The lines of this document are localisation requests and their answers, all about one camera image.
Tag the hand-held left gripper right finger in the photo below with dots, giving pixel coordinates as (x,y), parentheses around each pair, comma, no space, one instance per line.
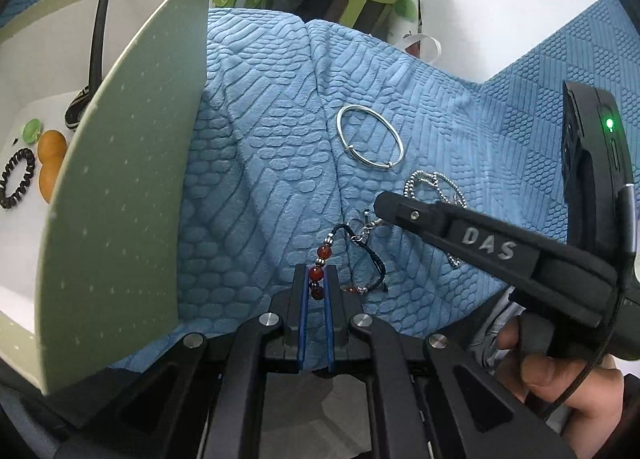
(328,324)

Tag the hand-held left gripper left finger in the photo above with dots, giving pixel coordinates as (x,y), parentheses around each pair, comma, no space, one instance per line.
(300,324)

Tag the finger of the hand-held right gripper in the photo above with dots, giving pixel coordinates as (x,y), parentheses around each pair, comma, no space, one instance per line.
(450,229)

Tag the silver bangle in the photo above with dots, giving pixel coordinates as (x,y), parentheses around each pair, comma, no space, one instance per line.
(352,148)

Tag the pale green cardboard box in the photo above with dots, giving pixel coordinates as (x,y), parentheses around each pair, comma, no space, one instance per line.
(125,189)

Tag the wooden gourd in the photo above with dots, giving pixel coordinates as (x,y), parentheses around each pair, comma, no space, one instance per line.
(52,159)

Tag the black headband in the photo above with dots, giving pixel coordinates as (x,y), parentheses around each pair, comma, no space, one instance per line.
(100,24)

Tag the person's right hand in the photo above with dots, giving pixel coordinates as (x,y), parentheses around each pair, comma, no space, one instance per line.
(560,389)

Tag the blue check-pattern chair cover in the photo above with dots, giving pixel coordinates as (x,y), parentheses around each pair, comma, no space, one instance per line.
(500,114)

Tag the blue scale-pattern chair cover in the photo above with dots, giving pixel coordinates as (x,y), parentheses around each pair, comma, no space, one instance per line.
(260,139)

